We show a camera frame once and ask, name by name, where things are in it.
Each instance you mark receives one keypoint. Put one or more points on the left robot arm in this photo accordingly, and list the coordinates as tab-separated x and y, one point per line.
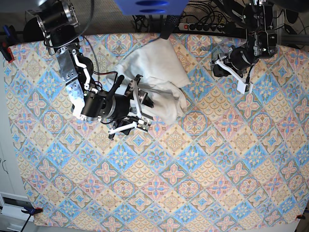
260	43

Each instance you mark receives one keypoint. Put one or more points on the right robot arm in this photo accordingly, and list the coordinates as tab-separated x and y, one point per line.
58	22

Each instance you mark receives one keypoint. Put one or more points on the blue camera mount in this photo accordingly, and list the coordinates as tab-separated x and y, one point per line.
151	7

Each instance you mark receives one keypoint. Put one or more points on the black power strip red switch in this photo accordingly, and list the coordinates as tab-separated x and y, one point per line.
201	27

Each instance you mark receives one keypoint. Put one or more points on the orange clamp right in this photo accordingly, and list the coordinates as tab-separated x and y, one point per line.
301	217

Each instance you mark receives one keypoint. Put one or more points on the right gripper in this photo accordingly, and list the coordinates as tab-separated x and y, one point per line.
126	110

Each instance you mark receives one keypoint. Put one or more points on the patterned tablecloth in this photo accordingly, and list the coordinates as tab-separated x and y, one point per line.
232	162

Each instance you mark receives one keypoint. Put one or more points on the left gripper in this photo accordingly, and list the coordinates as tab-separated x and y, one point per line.
238	68

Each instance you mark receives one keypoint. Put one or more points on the white cabinet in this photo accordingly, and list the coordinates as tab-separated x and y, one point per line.
10	180

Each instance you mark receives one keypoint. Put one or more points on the white printed T-shirt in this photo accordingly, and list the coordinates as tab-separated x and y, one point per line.
163	76

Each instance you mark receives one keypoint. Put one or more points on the red blue clamp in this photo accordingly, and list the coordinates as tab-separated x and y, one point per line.
5	46

